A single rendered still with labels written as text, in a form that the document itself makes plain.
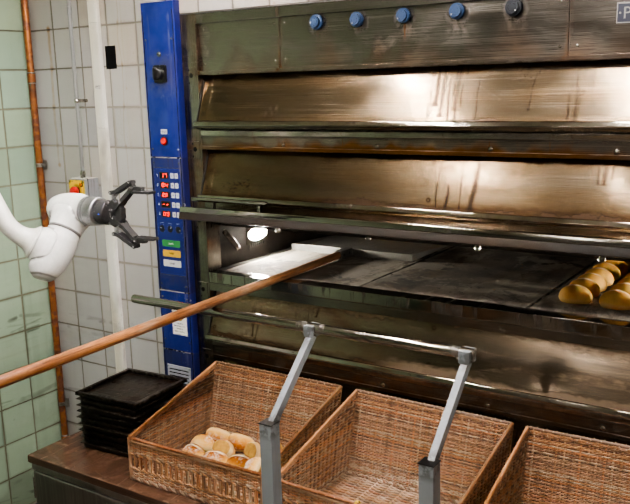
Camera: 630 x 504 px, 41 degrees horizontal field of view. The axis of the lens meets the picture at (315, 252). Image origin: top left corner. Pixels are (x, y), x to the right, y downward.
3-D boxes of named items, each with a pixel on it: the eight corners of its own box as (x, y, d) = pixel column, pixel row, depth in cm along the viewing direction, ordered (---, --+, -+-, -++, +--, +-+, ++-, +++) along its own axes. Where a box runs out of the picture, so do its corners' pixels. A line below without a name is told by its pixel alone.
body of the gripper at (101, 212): (109, 196, 254) (131, 197, 249) (111, 223, 256) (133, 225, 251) (91, 199, 248) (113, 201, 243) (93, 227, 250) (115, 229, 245)
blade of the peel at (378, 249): (412, 261, 314) (412, 254, 314) (291, 250, 343) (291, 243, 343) (450, 244, 344) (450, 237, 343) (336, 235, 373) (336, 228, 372)
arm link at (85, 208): (100, 223, 259) (114, 224, 256) (78, 227, 252) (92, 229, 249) (98, 194, 258) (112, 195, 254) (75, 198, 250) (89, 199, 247)
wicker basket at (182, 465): (219, 428, 316) (215, 358, 310) (347, 460, 286) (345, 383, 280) (126, 480, 276) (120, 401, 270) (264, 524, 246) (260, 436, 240)
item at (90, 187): (83, 200, 338) (81, 176, 336) (100, 202, 333) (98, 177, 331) (69, 203, 332) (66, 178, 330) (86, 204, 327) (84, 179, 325)
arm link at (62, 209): (106, 204, 261) (89, 241, 256) (72, 202, 269) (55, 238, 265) (83, 187, 253) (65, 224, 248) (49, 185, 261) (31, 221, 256)
